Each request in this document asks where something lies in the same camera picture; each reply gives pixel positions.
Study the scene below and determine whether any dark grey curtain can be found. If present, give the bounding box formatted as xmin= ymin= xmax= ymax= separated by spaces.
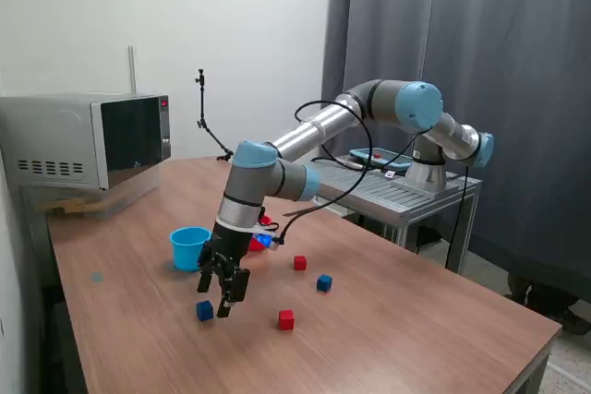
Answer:
xmin=320 ymin=0 xmax=591 ymax=303

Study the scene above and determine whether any red plastic cup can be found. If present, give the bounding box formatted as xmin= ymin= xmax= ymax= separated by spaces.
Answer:
xmin=247 ymin=213 xmax=273 ymax=253

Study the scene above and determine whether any blue plastic cup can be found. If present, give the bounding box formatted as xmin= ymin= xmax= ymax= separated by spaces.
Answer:
xmin=169 ymin=226 xmax=213 ymax=272

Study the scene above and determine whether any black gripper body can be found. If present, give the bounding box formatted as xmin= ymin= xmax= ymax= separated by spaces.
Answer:
xmin=210 ymin=222 xmax=253 ymax=270

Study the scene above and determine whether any dark shoe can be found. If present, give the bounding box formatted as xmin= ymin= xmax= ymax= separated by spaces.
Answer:
xmin=552 ymin=309 xmax=581 ymax=335

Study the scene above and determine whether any pendant cable with grey plug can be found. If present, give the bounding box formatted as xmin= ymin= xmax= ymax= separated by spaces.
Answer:
xmin=309 ymin=156 xmax=367 ymax=171

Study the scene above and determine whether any teal teach pendant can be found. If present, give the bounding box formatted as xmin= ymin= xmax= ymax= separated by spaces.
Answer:
xmin=349 ymin=147 xmax=412 ymax=172

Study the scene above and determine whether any silver microwave oven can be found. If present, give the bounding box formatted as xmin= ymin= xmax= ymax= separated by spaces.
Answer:
xmin=0 ymin=92 xmax=173 ymax=192

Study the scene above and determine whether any black power cable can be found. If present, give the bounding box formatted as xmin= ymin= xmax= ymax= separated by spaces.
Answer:
xmin=443 ymin=165 xmax=468 ymax=270

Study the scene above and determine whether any aluminium robot cart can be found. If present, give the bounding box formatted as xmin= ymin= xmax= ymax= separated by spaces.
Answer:
xmin=279 ymin=151 xmax=482 ymax=275

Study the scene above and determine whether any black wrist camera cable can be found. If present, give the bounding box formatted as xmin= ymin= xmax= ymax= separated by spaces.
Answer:
xmin=276 ymin=99 xmax=419 ymax=247

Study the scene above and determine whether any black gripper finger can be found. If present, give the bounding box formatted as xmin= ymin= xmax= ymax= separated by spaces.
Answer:
xmin=197 ymin=245 xmax=218 ymax=294
xmin=215 ymin=266 xmax=252 ymax=320

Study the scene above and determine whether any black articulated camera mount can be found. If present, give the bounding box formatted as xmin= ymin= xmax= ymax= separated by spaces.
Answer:
xmin=193 ymin=68 xmax=235 ymax=163

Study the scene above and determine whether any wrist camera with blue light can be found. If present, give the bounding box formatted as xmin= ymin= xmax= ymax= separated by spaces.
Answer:
xmin=248 ymin=225 xmax=285 ymax=252

